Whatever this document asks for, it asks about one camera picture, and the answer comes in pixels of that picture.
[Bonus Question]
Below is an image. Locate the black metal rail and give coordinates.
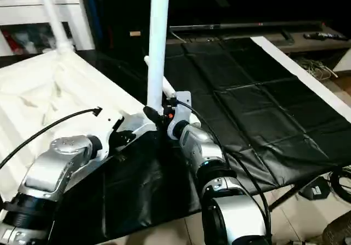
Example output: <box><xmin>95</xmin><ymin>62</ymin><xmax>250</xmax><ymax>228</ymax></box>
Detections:
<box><xmin>169</xmin><ymin>20</ymin><xmax>325</xmax><ymax>33</ymax></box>

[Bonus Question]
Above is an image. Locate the black remote control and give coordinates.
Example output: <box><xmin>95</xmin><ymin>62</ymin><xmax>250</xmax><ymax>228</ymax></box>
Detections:
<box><xmin>303</xmin><ymin>32</ymin><xmax>349</xmax><ymax>42</ymax></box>

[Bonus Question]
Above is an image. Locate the white glass-door cabinet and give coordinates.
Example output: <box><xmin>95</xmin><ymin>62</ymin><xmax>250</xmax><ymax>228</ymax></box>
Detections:
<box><xmin>0</xmin><ymin>0</ymin><xmax>95</xmax><ymax>56</ymax></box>

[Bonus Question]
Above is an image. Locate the white plastic table top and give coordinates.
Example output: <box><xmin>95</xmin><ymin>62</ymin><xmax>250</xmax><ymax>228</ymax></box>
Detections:
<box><xmin>0</xmin><ymin>50</ymin><xmax>166</xmax><ymax>203</ymax></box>

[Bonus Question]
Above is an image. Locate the black metal stand tube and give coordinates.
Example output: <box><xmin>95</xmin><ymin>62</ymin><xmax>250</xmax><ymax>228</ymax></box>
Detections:
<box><xmin>268</xmin><ymin>178</ymin><xmax>314</xmax><ymax>214</ymax></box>

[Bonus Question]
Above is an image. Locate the white plastic table leg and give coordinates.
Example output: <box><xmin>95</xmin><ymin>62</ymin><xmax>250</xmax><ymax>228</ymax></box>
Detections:
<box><xmin>145</xmin><ymin>0</ymin><xmax>171</xmax><ymax>115</ymax></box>
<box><xmin>143</xmin><ymin>55</ymin><xmax>177</xmax><ymax>101</ymax></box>
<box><xmin>35</xmin><ymin>0</ymin><xmax>75</xmax><ymax>55</ymax></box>

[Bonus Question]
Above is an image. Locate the white edge strip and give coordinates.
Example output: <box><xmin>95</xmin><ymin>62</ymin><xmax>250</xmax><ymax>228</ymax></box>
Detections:
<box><xmin>251</xmin><ymin>35</ymin><xmax>351</xmax><ymax>122</ymax></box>

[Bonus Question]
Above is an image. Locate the black box white label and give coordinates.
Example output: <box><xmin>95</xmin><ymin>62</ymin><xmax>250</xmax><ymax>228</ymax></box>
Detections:
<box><xmin>300</xmin><ymin>178</ymin><xmax>331</xmax><ymax>201</ymax></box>

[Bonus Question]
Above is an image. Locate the black work mat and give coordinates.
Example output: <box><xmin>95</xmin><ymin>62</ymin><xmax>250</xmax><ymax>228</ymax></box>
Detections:
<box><xmin>33</xmin><ymin>36</ymin><xmax>351</xmax><ymax>243</ymax></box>

